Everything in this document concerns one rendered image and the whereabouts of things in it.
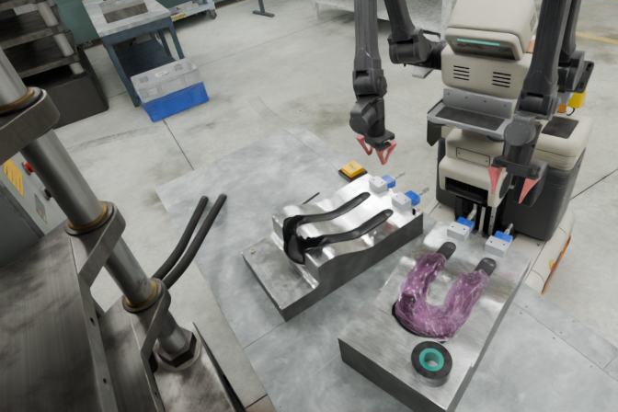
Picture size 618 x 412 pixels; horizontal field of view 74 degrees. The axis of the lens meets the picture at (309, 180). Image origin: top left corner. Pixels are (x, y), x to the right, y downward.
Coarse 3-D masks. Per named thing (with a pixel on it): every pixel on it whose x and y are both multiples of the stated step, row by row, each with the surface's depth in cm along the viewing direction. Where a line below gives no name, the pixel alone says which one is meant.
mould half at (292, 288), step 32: (352, 192) 133; (384, 192) 130; (320, 224) 120; (352, 224) 122; (384, 224) 120; (416, 224) 122; (256, 256) 122; (320, 256) 108; (352, 256) 112; (384, 256) 121; (288, 288) 111; (320, 288) 111; (288, 320) 110
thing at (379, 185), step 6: (402, 174) 136; (372, 180) 132; (378, 180) 131; (384, 180) 133; (390, 180) 132; (372, 186) 131; (378, 186) 129; (384, 186) 130; (390, 186) 132; (378, 192) 130
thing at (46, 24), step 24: (0, 0) 368; (24, 0) 359; (48, 0) 451; (0, 24) 429; (24, 24) 410; (48, 24) 378; (24, 48) 450; (48, 48) 434; (72, 48) 419; (24, 72) 384; (48, 72) 428; (72, 72) 427; (72, 96) 411; (96, 96) 422; (72, 120) 422
